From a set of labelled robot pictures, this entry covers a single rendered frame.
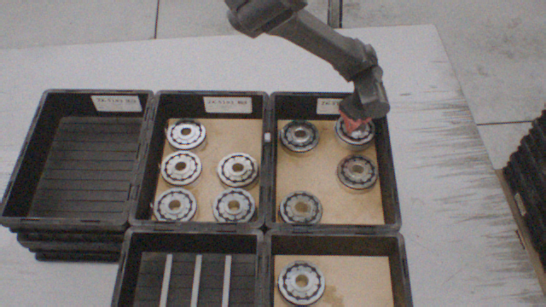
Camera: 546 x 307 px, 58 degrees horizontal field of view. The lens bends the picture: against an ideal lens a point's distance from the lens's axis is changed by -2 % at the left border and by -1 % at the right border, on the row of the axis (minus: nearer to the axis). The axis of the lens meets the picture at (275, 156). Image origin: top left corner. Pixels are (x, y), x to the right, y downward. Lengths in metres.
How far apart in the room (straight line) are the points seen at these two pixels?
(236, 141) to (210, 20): 1.73
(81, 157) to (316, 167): 0.62
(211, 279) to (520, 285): 0.77
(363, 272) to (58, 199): 0.77
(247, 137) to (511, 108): 1.72
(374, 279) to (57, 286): 0.78
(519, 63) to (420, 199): 1.71
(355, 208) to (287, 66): 0.65
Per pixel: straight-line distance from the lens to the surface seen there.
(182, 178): 1.24
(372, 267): 1.17
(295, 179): 1.26
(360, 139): 1.28
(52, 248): 1.31
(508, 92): 2.84
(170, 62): 1.75
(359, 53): 1.06
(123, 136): 1.40
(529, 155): 2.09
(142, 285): 1.17
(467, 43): 3.02
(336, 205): 1.23
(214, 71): 1.69
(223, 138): 1.34
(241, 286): 1.14
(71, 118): 1.49
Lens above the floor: 1.89
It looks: 55 degrees down
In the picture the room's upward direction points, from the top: straight up
